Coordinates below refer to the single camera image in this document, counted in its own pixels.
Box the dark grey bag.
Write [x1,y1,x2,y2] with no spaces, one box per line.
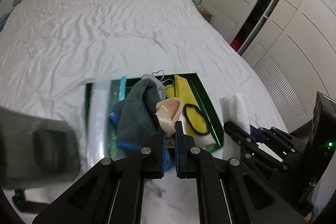
[0,106,80,189]

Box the wooden nightstand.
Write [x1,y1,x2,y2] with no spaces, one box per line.
[198,9,213,20]

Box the red bag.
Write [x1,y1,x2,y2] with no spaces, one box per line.
[230,39,242,52]

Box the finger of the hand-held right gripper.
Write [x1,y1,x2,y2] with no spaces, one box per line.
[223,121,286,172]
[249,126,307,159]

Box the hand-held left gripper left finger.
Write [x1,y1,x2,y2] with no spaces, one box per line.
[31,123,168,224]

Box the white wardrobe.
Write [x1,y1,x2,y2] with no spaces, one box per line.
[199,0,336,161]

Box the yellow cloth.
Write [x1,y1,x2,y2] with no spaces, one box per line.
[166,74,210,135]

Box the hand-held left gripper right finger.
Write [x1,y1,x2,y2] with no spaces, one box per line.
[175,121,306,224]

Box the light grey cloth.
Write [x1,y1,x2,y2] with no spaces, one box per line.
[142,70,175,98]

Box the dark grey sock blue trim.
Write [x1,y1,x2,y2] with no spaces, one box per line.
[108,79,174,153]

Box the clear wrapped white roll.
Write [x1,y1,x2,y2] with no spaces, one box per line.
[87,74,112,161]

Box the beige round pad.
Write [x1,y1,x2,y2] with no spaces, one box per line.
[155,98,183,147]

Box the black hair tie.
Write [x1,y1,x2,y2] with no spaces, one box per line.
[182,104,210,135]

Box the green tray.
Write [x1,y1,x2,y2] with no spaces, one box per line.
[84,72,224,161]

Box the white textured cloth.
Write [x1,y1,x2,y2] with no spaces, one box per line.
[220,93,251,134]

